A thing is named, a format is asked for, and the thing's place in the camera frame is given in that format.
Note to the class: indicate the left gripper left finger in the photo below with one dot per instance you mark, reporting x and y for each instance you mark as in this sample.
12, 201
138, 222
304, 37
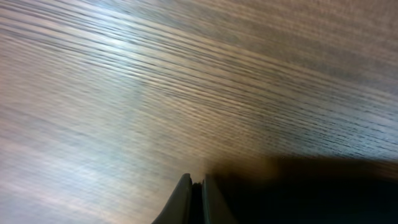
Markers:
177, 208

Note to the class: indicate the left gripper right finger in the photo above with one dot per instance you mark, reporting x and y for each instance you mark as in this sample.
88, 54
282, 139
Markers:
214, 202

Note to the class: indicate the black garment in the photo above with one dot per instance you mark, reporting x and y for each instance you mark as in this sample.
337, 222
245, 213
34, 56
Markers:
300, 190

